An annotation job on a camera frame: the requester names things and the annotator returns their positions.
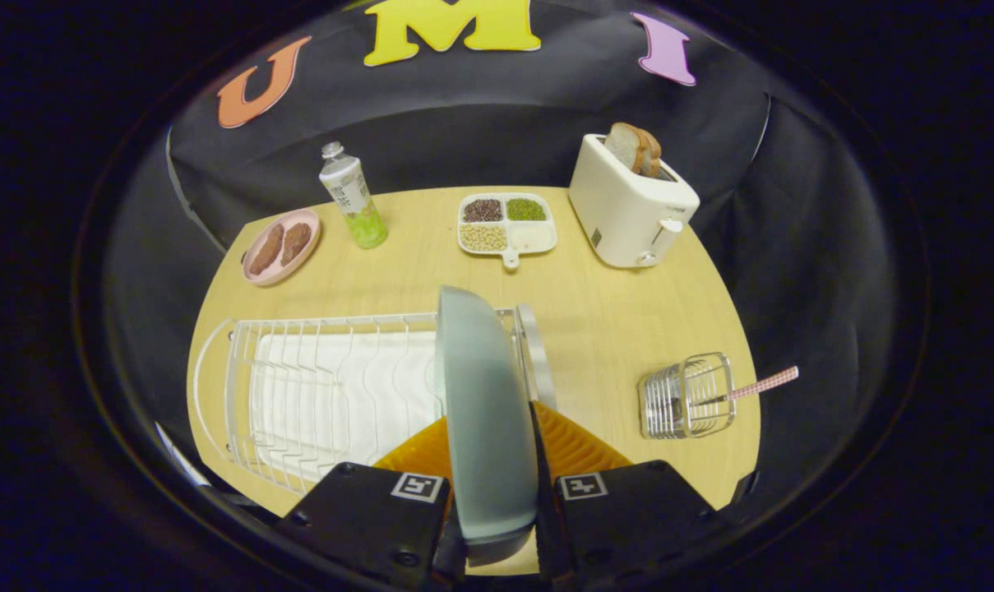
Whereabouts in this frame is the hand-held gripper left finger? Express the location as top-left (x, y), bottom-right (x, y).
top-left (276, 416), bottom-right (467, 591)

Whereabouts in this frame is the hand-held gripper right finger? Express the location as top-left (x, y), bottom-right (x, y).
top-left (529, 401), bottom-right (721, 590)

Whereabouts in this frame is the light green plate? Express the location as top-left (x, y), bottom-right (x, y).
top-left (435, 285), bottom-right (540, 567)

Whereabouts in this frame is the white wire dish rack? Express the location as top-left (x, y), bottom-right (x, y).
top-left (191, 303), bottom-right (558, 497)

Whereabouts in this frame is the metal wire basket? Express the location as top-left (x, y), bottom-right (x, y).
top-left (638, 353), bottom-right (737, 440)

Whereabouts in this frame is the spoon with pink checkered handle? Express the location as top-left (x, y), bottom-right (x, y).
top-left (669, 366), bottom-right (800, 412)

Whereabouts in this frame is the pink oval dish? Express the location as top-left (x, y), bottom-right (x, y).
top-left (242, 208), bottom-right (322, 287)

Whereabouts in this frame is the white divided tray with beans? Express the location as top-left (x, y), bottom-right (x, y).
top-left (457, 192), bottom-right (559, 271)

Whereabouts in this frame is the brown food piece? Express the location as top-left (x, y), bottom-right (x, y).
top-left (248, 224), bottom-right (285, 276)
top-left (280, 222), bottom-right (312, 266)

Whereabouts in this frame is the white toaster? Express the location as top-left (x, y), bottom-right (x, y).
top-left (568, 134), bottom-right (701, 270)

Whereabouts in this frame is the clear bottle with green drink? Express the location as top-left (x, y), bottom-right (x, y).
top-left (319, 141), bottom-right (389, 250)

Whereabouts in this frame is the brown bread slice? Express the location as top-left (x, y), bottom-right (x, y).
top-left (603, 123), bottom-right (645, 175)
top-left (635, 127), bottom-right (663, 179)

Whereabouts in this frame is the black backdrop cloth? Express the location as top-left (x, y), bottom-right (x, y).
top-left (102, 0), bottom-right (900, 511)

